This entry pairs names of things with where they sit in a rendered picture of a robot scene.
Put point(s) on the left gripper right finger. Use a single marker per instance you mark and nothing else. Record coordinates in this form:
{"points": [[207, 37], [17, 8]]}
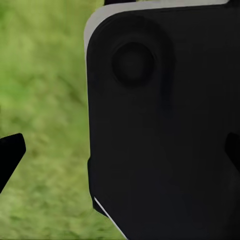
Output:
{"points": [[232, 149]]}

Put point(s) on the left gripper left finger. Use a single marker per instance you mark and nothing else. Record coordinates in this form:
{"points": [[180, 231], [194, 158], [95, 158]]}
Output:
{"points": [[12, 150]]}

